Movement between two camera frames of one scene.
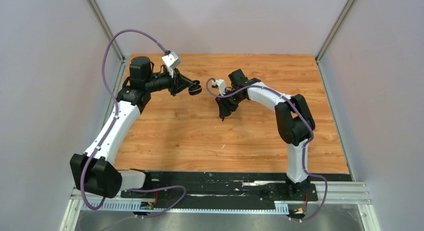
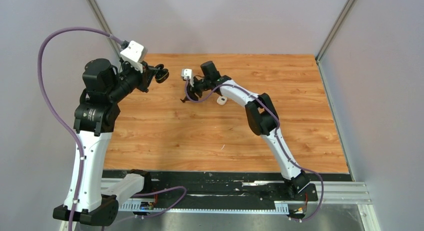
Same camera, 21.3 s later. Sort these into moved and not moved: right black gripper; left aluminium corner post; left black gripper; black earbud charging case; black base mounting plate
Moved: left black gripper; right black gripper; black earbud charging case
Not moved: left aluminium corner post; black base mounting plate
